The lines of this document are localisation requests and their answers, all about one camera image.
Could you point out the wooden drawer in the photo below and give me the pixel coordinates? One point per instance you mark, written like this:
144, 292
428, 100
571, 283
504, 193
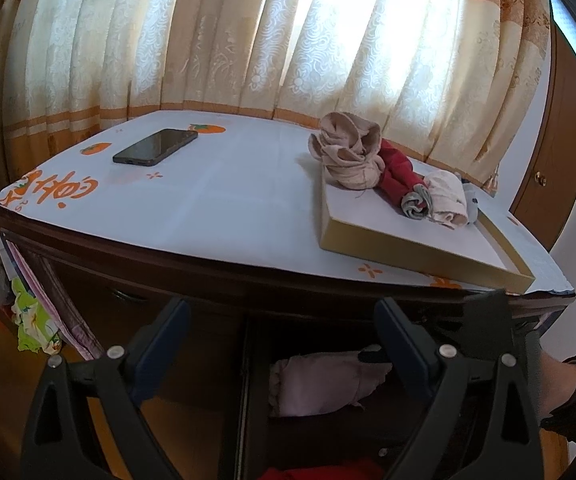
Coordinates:
202, 360
318, 435

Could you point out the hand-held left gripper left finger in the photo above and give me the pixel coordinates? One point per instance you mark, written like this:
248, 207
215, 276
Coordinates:
160, 345

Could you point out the beige underwear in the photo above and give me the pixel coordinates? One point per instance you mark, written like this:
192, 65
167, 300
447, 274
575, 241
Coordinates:
343, 155

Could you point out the pale pink socks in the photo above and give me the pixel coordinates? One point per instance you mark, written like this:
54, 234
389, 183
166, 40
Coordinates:
445, 200

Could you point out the pale pink underwear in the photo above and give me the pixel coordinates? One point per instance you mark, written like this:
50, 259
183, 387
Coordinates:
318, 385

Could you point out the person's right forearm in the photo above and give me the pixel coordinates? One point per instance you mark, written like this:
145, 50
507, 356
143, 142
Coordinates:
563, 385

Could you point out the green yellow printed cloth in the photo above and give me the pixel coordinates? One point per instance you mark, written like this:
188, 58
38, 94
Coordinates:
32, 320

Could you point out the cream patterned curtain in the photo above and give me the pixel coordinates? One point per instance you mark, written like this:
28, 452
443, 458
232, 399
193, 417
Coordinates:
217, 35

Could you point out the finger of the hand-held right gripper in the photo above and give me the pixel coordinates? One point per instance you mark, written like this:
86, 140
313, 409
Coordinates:
372, 355

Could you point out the white printed table cover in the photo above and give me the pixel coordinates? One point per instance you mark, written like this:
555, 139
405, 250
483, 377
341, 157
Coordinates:
217, 200

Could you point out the shallow cardboard box tray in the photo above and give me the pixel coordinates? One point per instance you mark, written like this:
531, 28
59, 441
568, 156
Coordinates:
418, 255

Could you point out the black smartphone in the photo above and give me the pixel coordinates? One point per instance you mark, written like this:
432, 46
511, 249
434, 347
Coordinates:
155, 147

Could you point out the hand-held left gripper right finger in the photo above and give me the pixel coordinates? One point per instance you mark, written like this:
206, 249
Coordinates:
403, 340

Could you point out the closed wooden drawer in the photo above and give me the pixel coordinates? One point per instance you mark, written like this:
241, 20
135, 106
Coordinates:
202, 360

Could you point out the brass wardrobe knob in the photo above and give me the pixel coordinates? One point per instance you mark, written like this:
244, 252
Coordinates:
539, 177

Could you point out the red underwear with grey waistband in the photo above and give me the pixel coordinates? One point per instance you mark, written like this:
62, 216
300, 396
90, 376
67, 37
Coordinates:
398, 175

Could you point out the brown wooden dresser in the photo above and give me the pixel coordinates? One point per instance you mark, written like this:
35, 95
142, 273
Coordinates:
217, 280

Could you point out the brown wooden wardrobe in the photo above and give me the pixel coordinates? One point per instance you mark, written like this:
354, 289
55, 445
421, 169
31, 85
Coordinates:
563, 150

